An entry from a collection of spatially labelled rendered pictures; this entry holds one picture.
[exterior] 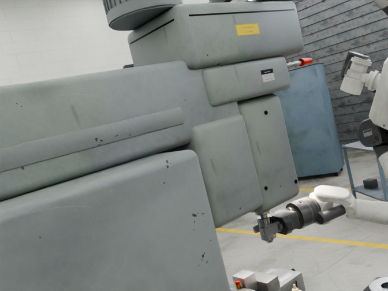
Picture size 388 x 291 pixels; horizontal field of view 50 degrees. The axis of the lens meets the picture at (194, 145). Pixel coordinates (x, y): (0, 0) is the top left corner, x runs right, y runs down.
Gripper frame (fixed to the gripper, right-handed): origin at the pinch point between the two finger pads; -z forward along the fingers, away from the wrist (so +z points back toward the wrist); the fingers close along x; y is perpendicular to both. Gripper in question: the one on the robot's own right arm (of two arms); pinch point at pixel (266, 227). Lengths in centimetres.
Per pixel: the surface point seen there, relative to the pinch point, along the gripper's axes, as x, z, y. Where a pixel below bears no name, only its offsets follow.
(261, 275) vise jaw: -14.8, 2.6, 20.7
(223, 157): 16.9, -17.6, -27.3
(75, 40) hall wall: -699, 117, -222
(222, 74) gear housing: 15, -11, -48
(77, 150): 25, -53, -39
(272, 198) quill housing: 11.0, -2.5, -11.2
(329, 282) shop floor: -162, 144, 125
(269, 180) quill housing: 10.8, -1.9, -16.4
